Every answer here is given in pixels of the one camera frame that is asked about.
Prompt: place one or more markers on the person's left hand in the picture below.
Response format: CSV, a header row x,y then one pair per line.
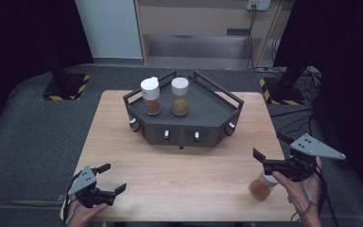
x,y
80,216

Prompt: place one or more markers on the white wall socket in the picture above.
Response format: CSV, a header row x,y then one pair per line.
x,y
258,4

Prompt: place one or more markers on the black curtain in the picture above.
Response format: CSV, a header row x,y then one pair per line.
x,y
19,47
349,78

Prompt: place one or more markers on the person's right hand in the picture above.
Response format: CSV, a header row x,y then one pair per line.
x,y
305,192

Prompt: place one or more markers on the black corner storage rack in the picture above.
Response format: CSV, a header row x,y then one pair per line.
x,y
201,110

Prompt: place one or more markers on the pale powder spice jar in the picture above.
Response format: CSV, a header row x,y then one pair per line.
x,y
180,94

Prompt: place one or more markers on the black stand with striped base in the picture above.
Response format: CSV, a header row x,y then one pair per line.
x,y
283,91
64,86

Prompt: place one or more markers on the orange powder spice jar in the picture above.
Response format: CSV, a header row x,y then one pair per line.
x,y
260,187

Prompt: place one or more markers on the white panel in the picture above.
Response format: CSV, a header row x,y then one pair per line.
x,y
110,28

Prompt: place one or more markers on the wooden cabinet frame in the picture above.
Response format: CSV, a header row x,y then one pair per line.
x,y
198,19

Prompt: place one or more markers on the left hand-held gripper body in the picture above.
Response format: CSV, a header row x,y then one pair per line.
x,y
91,195

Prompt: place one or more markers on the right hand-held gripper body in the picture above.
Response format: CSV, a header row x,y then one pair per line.
x,y
299,167

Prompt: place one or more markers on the flip-cap spice jar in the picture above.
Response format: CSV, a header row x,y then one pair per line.
x,y
151,94

